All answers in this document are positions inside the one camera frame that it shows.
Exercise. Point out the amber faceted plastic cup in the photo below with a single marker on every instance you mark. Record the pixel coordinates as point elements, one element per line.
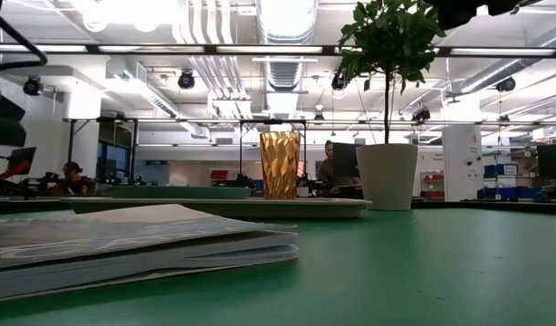
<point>280,165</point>

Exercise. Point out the green round plate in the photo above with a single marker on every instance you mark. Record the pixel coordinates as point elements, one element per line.
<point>178,192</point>

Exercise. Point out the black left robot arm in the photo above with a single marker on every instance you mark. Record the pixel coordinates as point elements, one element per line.
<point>4,122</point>

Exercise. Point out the beige oval serving tray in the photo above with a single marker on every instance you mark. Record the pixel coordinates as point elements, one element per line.
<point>242,208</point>

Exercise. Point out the white column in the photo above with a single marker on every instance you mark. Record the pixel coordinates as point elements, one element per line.
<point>461,163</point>

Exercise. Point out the blue storage bins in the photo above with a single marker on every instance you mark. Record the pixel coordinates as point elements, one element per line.
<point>502,169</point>

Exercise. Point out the green plant in white pot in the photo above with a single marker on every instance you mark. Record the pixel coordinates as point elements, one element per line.
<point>387,176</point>

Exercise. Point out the black computer monitor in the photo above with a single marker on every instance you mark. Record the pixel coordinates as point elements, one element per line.
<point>22,158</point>
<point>346,159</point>
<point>553,160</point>

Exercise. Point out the person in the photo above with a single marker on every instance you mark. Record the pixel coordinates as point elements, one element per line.
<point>72,179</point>
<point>327,167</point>

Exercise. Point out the red storage bins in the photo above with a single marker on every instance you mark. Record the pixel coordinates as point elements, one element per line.
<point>219,175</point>

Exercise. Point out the grey paperback magazine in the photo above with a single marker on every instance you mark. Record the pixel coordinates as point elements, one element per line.
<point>124,244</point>

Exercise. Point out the black ceiling camera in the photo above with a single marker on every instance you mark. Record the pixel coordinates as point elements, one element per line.
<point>338,81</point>
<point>186,80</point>
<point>421,115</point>
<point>505,84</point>
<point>32,86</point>

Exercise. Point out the silver ventilation duct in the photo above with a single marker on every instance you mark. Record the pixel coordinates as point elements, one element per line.
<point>284,27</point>

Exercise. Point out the black overhead frame bar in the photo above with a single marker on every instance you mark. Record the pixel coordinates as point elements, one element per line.
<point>214,49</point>

